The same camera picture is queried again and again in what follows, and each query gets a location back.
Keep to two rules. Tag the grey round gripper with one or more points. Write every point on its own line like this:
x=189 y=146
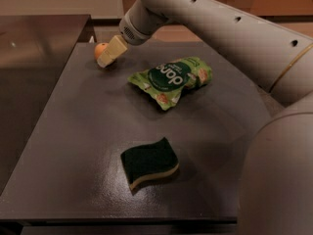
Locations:
x=131 y=29

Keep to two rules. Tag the orange fruit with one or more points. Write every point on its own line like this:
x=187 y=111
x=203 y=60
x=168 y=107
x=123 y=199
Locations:
x=99 y=49

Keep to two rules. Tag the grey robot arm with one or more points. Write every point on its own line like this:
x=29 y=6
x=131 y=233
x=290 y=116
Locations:
x=276 y=193

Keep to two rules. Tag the green rice chip bag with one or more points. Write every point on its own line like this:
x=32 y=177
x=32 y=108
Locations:
x=166 y=82

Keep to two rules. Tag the dark side counter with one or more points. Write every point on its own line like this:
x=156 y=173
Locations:
x=33 y=53

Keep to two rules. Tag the green yellow sponge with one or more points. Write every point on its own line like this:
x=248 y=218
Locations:
x=149 y=162

